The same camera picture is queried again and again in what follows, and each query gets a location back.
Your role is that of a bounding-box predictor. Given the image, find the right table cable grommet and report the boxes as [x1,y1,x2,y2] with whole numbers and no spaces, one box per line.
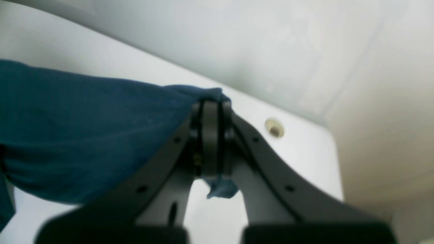
[264,118,285,138]

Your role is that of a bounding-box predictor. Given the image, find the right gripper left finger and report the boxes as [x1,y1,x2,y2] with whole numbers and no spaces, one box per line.
[36,101,221,244]

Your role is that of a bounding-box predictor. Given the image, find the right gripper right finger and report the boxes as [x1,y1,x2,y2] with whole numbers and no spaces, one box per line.
[222,102,396,244]

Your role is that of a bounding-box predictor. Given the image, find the dark navy T-shirt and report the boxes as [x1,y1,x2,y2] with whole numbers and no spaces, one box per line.
[0,60,230,230]

